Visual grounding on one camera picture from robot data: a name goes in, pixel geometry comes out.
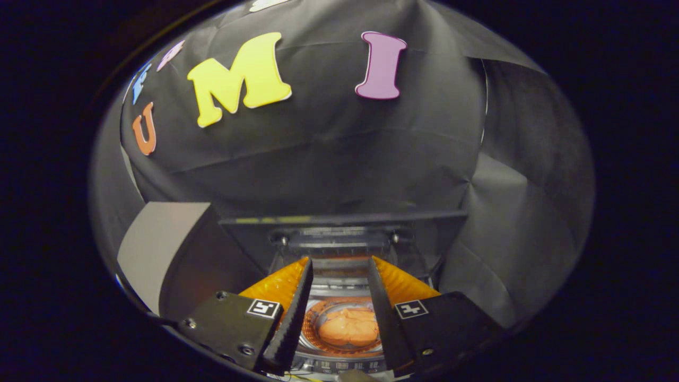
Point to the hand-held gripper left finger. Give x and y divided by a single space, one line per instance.
289 329

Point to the black backdrop cloth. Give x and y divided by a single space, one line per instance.
329 159

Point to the grey washing machine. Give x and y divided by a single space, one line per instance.
339 286

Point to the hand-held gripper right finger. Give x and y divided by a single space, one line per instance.
387 329

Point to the grey cabinet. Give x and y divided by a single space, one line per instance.
159 244

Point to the yellow polo shirt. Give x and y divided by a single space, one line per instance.
347 326

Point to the dark washing machine lid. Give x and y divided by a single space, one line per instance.
339 218

